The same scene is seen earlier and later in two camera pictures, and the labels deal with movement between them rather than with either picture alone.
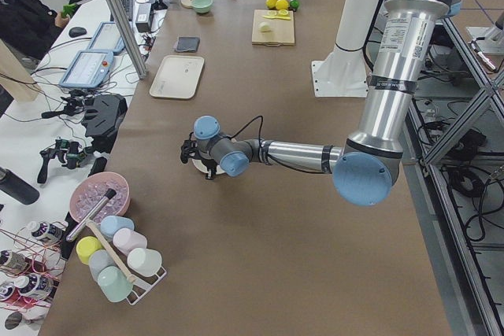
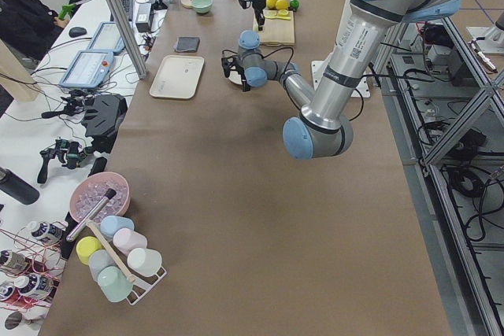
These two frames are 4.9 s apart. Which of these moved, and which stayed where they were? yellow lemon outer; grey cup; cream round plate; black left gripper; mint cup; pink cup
Moved: black left gripper; cream round plate
Stayed: pink cup; mint cup; yellow lemon outer; grey cup
